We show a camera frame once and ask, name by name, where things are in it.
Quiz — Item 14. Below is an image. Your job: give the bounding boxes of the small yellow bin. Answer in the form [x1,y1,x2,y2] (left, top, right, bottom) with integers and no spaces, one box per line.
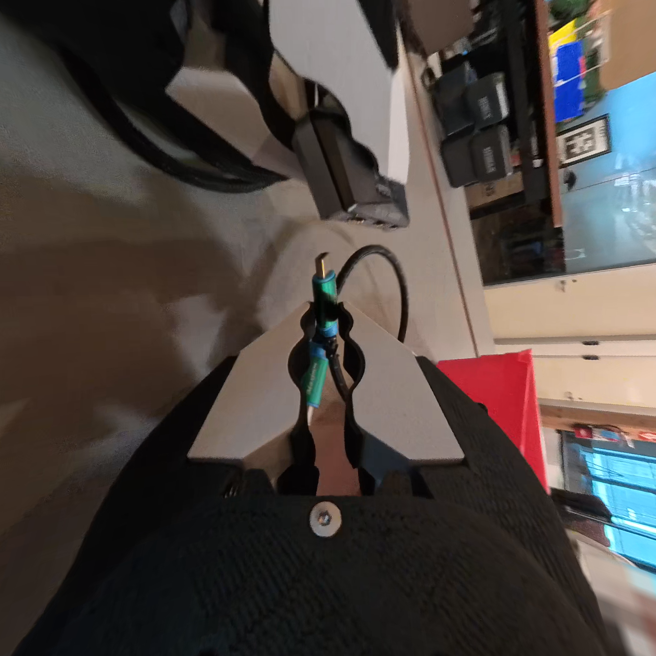
[548,18,581,50]

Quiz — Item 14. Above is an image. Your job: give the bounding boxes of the large paned window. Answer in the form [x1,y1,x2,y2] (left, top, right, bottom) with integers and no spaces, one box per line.
[559,430,656,571]

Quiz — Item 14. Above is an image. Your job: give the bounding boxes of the red fire extinguisher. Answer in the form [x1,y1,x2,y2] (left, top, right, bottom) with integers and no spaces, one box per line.
[574,423,622,442]

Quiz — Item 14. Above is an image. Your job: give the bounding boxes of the printed marker card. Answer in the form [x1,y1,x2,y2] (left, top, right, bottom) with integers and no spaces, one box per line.
[556,115,612,169]

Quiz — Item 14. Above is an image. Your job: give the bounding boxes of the dark hub adapter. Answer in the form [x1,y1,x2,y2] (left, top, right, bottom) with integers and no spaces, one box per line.
[292,110,411,229]

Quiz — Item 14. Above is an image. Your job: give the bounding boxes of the red plastic bin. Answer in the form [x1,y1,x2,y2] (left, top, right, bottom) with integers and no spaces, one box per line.
[437,350,549,495]

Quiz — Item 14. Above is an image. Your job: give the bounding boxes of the blue plastic bin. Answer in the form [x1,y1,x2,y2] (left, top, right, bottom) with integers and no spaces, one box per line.
[553,41,586,122]

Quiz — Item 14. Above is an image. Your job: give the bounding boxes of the black carrying case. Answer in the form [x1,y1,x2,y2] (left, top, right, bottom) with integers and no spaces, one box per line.
[440,125,514,188]
[433,61,510,135]

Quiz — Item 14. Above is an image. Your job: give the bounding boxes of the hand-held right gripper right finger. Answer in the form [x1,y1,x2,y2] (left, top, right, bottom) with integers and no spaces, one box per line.
[337,302,466,482]

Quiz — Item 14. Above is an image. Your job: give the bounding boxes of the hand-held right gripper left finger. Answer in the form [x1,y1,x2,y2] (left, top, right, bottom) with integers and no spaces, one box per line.
[187,301,314,482]

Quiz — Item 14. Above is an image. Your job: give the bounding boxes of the wooden post with red stickers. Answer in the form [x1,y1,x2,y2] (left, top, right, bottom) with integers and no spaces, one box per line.
[541,404,656,442]

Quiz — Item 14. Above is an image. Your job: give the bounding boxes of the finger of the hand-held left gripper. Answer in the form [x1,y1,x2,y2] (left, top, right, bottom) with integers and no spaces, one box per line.
[165,50,309,178]
[268,0,412,186]

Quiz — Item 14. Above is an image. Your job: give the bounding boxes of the person's right hand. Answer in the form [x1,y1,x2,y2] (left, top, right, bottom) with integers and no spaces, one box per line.
[310,397,363,497]

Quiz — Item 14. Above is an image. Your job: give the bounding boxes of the glass partition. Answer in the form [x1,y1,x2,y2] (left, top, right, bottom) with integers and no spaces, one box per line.
[471,72,656,287]

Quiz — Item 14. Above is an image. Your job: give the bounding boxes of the cardboard box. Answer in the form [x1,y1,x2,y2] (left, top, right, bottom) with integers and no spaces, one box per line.
[465,173,524,211]

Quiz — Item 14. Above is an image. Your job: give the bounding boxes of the white door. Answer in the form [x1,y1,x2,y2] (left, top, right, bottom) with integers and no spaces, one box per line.
[484,264,656,345]
[532,353,656,407]

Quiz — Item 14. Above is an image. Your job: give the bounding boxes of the black braided hdmi cable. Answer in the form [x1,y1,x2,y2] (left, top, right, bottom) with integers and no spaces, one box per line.
[301,245,409,426]

